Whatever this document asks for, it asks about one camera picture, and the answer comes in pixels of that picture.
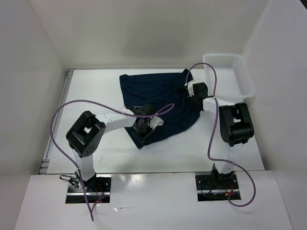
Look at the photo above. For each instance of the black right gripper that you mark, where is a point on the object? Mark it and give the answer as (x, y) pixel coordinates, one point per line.
(191, 98)

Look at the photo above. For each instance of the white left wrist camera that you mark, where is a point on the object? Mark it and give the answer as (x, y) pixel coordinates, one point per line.
(156, 121)

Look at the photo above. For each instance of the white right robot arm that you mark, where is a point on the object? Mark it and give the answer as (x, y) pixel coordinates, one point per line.
(232, 122)

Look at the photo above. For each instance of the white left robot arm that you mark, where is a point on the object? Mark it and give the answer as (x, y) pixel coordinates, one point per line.
(86, 133)

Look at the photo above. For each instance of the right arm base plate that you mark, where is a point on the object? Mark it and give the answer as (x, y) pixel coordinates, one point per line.
(208, 191)

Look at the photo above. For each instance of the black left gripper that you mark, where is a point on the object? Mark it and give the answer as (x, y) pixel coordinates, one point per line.
(142, 138)

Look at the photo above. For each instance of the navy blue shorts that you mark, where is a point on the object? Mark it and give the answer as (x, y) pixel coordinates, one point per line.
(159, 90)

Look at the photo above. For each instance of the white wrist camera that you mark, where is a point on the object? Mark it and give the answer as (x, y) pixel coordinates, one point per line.
(189, 87)
(156, 121)

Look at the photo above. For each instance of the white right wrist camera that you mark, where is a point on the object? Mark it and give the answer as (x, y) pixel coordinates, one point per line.
(189, 87)

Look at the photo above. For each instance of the white plastic basket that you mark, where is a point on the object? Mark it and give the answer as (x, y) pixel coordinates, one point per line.
(230, 78)

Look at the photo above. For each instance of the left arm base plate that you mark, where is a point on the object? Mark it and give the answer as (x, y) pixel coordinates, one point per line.
(97, 190)

